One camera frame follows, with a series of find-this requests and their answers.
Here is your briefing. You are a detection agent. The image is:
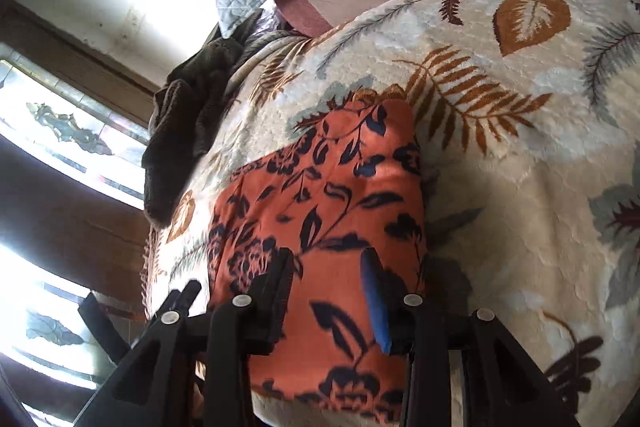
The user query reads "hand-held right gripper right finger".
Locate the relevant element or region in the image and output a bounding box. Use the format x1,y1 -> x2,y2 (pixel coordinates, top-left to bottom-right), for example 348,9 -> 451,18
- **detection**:
360,246 -> 581,427

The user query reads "dark brown cloth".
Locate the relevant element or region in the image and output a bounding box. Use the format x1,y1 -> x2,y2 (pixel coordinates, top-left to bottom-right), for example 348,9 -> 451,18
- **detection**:
141,9 -> 263,228

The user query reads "orange floral garment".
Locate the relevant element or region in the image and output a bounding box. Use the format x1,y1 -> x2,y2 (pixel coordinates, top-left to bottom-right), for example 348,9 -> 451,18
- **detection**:
206,88 -> 432,423

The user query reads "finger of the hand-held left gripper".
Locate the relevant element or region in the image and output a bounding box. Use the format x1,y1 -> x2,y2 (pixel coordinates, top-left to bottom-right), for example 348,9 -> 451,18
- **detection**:
77,291 -> 130,364
167,279 -> 202,314

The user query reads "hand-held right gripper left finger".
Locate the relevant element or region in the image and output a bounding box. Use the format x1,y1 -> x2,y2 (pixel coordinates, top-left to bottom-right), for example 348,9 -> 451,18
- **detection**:
75,247 -> 296,427

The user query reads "cream leaf-print blanket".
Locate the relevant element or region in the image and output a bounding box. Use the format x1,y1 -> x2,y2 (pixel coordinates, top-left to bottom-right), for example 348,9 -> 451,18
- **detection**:
140,0 -> 640,427

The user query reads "grey striped cloth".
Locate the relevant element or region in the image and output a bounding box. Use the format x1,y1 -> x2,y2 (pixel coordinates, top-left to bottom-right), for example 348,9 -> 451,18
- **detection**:
235,7 -> 306,58

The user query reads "stained glass window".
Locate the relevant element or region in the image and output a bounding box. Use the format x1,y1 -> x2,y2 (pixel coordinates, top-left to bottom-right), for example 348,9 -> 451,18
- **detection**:
0,2 -> 161,427

